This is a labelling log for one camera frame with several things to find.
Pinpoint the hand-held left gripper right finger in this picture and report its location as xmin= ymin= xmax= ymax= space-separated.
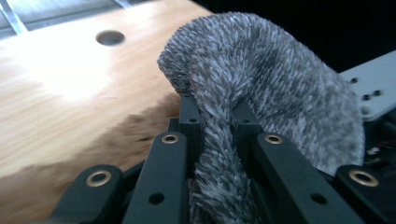
xmin=233 ymin=98 xmax=366 ymax=224

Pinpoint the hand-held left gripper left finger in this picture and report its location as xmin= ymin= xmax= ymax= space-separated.
xmin=122 ymin=92 xmax=205 ymax=224

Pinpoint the grey fluffy cloth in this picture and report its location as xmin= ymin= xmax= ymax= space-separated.
xmin=156 ymin=11 xmax=366 ymax=224

